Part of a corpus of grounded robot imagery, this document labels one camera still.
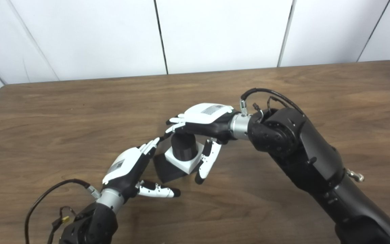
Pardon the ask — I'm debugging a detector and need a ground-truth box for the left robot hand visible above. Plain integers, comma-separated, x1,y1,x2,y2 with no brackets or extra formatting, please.
102,137,181,200

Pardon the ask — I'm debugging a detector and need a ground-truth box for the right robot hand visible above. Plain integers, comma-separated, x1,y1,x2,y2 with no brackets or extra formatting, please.
166,103,239,185

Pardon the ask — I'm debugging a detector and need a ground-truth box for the black peg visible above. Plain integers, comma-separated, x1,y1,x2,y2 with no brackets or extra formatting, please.
153,133,199,183

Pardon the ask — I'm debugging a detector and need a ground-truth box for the white square piece with hole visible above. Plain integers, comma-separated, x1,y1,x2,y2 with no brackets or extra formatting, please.
165,141,205,175

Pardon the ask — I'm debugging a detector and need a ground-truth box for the thick black right wrist cable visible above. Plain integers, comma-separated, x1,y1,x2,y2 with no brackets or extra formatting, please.
240,88,305,116

